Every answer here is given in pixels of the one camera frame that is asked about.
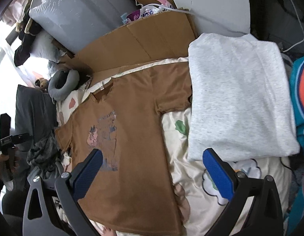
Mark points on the grey plastic-wrapped mattress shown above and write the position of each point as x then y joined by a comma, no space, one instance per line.
80,12

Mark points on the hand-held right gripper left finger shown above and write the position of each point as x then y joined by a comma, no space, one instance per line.
89,174

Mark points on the large cardboard sheet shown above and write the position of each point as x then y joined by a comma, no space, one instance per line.
142,41

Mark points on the black garment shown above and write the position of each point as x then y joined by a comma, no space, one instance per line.
24,49

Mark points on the grey camouflage pants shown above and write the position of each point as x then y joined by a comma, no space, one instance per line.
44,152

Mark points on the dark grey duvet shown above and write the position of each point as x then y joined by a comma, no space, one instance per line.
31,113

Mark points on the small brown teddy bear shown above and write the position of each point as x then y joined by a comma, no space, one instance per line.
42,83

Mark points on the white pillow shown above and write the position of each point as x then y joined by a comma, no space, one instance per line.
44,46

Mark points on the person's left hand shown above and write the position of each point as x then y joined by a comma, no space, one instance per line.
2,164

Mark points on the black backpack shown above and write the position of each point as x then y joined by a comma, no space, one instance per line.
269,17

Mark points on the light grey folded sweatshirt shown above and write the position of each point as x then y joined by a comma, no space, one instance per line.
240,91

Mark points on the pale pink cloth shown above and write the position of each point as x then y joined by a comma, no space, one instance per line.
17,7

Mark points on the white cabinet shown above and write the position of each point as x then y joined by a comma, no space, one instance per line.
215,0

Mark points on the cream bear print bed sheet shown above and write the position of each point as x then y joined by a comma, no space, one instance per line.
186,172

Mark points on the brown printed t-shirt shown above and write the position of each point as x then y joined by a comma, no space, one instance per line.
132,132

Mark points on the purple white refill pouch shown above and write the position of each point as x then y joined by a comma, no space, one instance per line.
147,12

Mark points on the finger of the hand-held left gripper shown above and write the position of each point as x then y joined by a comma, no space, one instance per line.
20,138

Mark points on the grey neck pillow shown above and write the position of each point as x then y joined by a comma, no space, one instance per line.
55,88

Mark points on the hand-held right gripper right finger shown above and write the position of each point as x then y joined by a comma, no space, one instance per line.
217,177

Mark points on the teal floral blanket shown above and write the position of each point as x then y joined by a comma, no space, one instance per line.
301,91

